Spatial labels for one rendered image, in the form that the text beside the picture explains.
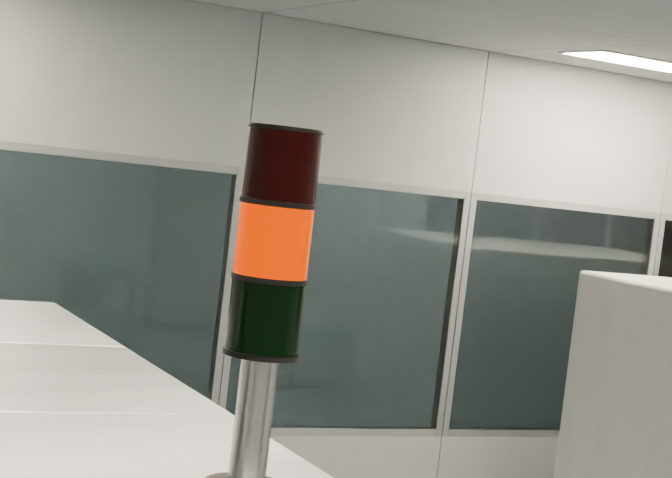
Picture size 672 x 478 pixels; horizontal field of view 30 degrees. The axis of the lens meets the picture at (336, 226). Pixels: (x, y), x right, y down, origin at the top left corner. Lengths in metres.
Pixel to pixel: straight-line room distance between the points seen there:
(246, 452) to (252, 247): 0.14
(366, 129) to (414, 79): 0.35
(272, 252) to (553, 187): 5.75
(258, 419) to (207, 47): 4.82
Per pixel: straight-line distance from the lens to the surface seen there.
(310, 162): 0.81
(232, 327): 0.82
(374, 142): 5.96
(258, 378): 0.82
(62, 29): 5.42
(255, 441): 0.83
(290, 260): 0.81
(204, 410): 1.12
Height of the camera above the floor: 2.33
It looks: 3 degrees down
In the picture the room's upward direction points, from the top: 7 degrees clockwise
